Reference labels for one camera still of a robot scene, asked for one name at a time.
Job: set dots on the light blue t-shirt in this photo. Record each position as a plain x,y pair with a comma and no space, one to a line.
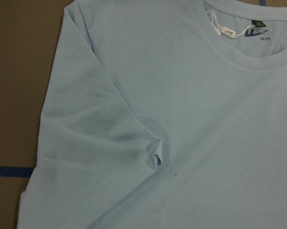
154,121

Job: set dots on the white garment hang tag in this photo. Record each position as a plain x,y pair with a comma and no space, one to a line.
218,28

